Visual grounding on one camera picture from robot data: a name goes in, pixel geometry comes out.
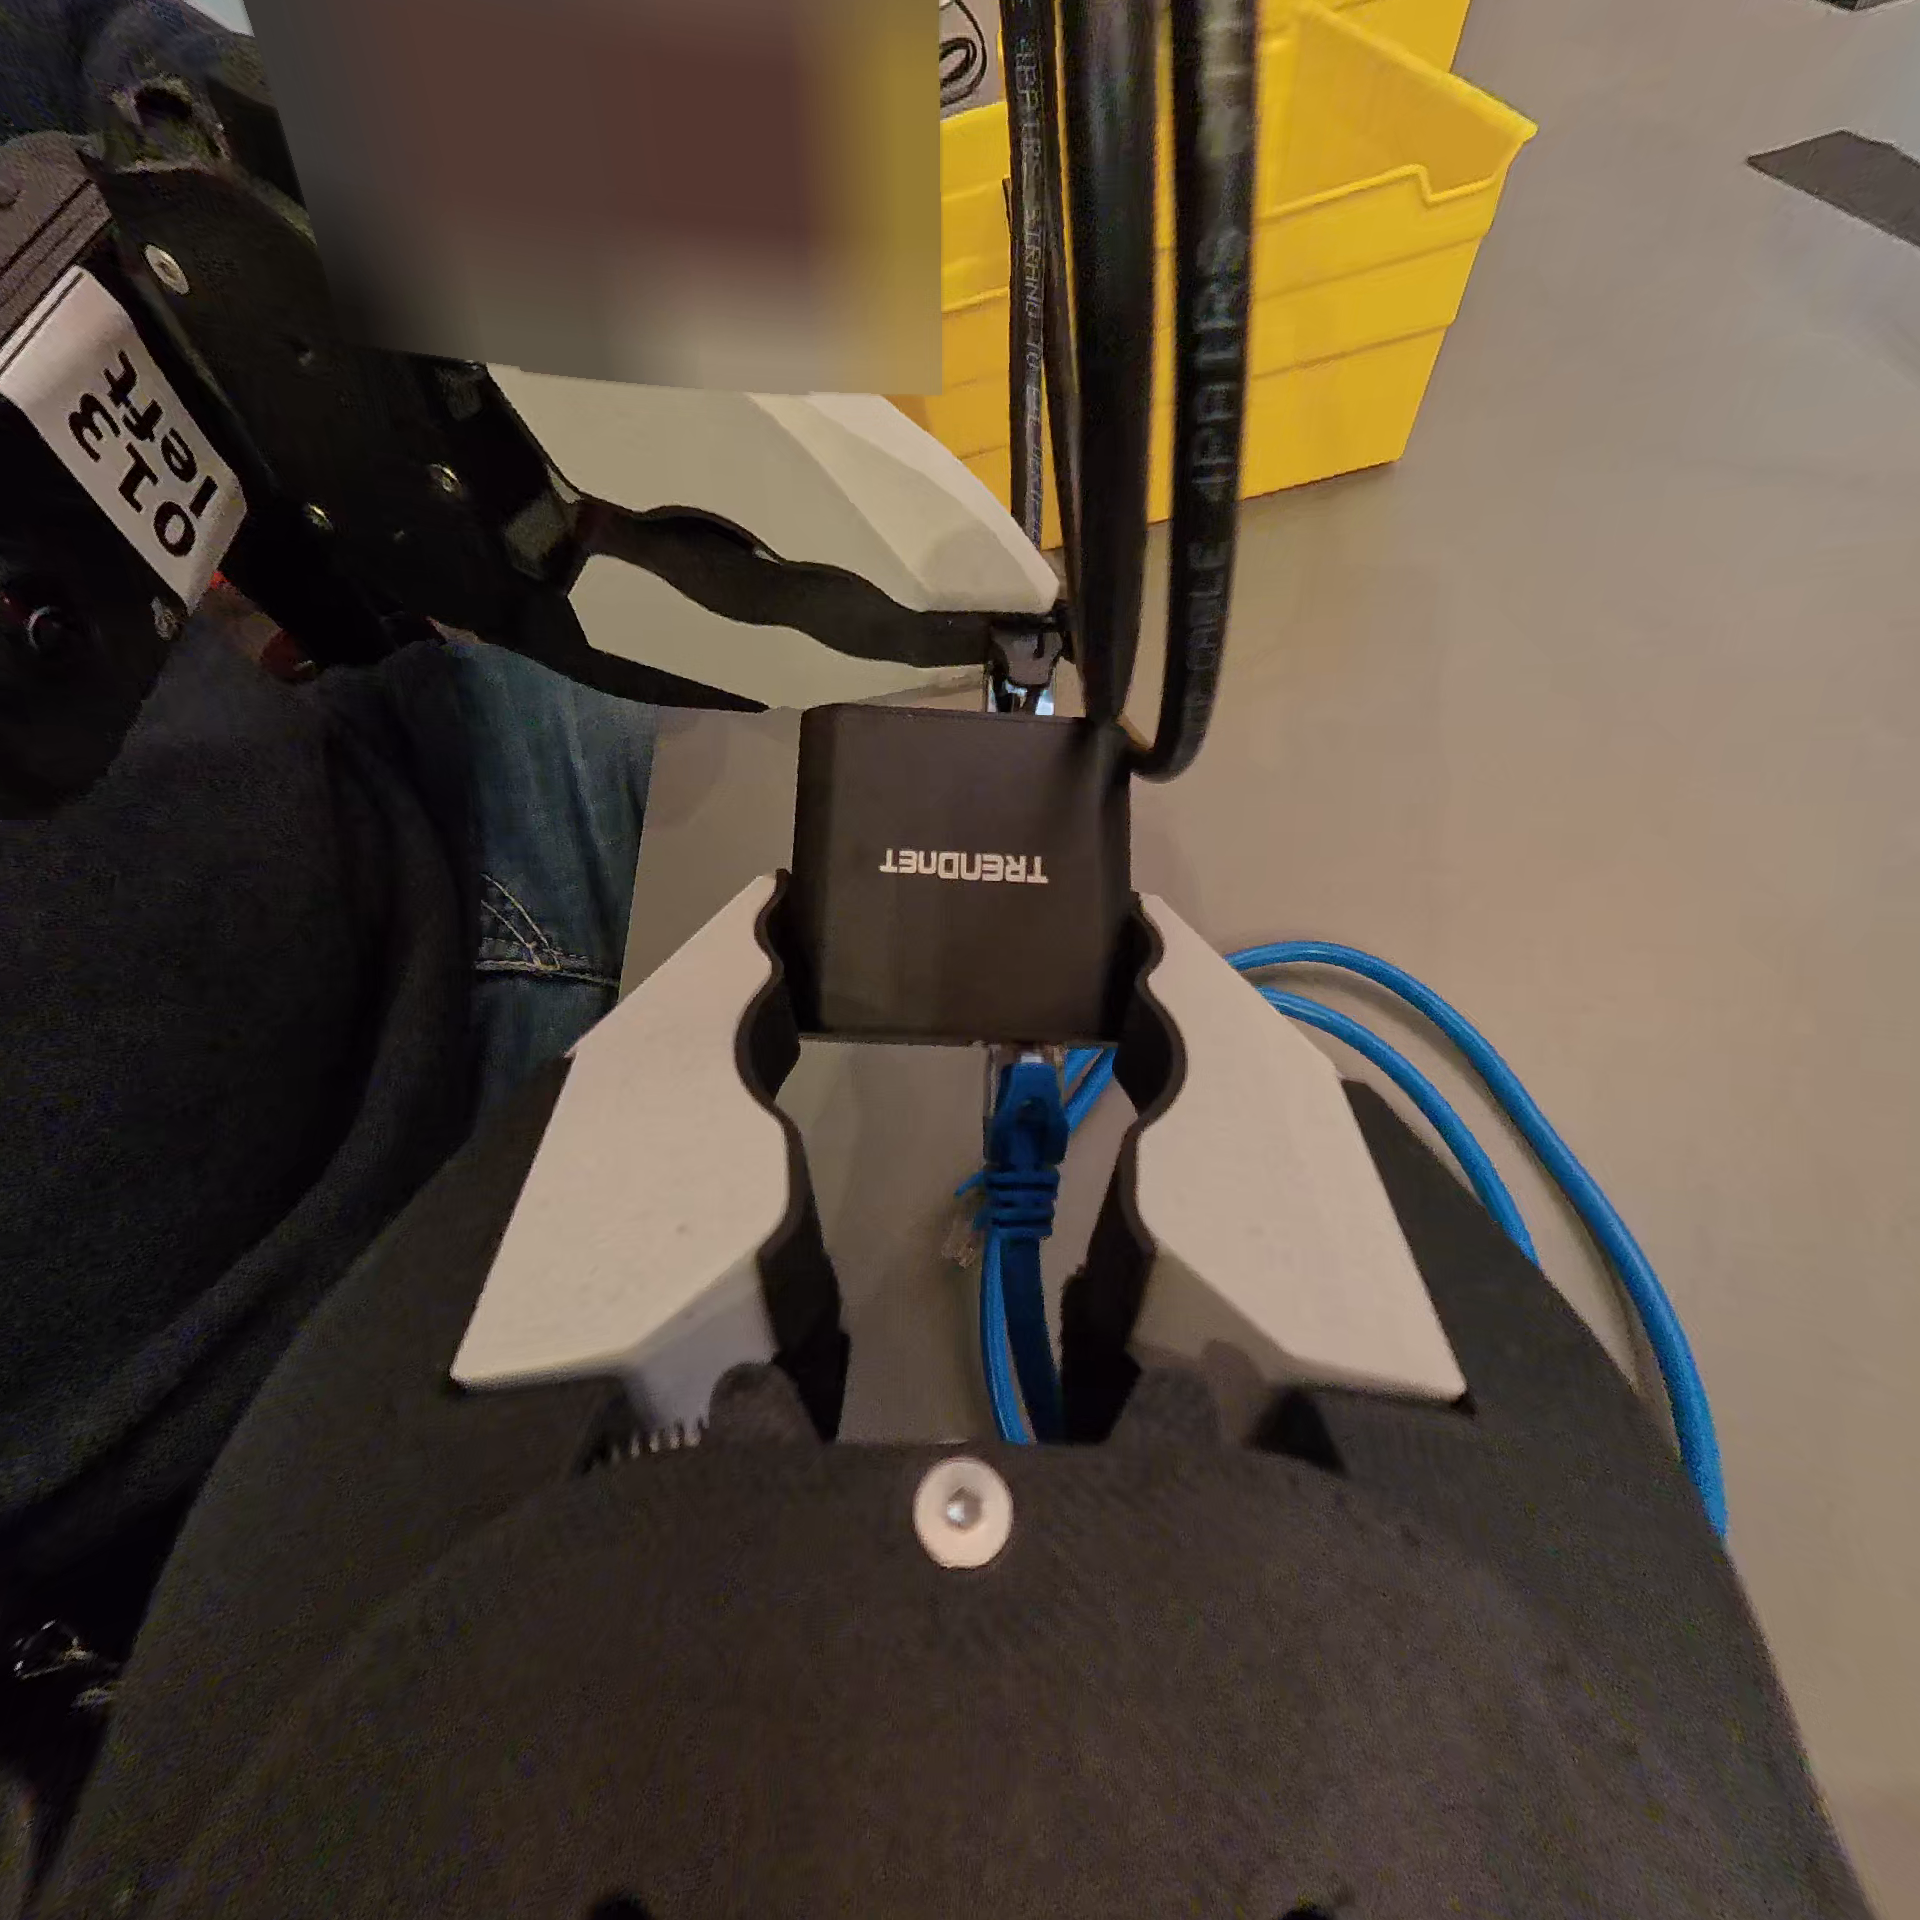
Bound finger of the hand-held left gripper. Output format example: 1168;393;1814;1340
492;361;1075;671
432;592;779;716

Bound person's blue jeans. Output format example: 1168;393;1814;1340
434;635;662;1097

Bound yellow plastic bin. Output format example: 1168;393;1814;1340
885;0;1537;554
1308;0;1481;81

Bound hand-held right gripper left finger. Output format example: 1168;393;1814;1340
450;869;847;1387

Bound black flat patch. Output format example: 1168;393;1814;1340
1749;131;1920;252

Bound black ethernet cable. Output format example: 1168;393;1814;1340
989;0;1260;784

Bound black ethernet coupler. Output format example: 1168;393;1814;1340
793;705;1138;1041

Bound person's dark sweater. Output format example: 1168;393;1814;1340
0;620;497;1920

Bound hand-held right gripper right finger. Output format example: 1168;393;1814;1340
1058;891;1471;1404

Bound blue ethernet cable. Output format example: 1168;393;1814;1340
937;936;1731;1543

